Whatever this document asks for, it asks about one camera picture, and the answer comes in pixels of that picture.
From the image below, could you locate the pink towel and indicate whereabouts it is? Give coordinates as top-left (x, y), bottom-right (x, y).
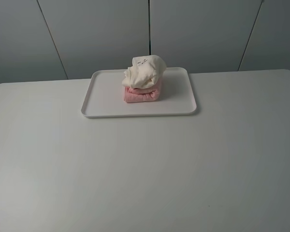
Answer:
top-left (124, 79), bottom-right (162, 103)

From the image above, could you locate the white rectangular plastic tray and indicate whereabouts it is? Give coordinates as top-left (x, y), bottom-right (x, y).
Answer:
top-left (81, 67), bottom-right (197, 118)

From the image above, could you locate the cream white towel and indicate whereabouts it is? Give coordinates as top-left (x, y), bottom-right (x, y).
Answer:
top-left (122, 55), bottom-right (167, 89)

